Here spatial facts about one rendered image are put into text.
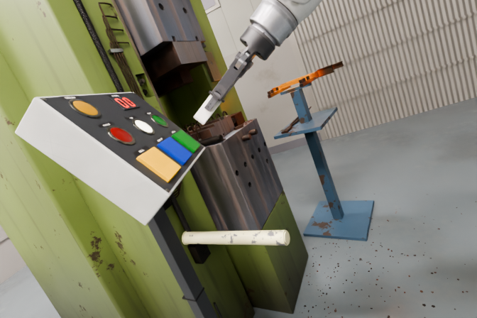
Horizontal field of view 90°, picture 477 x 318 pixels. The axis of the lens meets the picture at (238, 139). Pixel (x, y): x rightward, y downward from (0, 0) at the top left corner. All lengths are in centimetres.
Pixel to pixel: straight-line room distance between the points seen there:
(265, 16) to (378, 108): 315
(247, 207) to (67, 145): 77
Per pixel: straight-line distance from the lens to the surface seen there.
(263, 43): 52
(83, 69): 96
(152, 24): 106
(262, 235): 82
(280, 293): 137
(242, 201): 107
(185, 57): 109
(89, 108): 56
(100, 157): 48
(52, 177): 129
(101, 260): 138
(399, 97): 364
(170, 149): 58
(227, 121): 116
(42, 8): 106
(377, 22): 354
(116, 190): 49
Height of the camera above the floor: 108
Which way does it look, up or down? 11 degrees down
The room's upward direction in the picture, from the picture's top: 22 degrees counter-clockwise
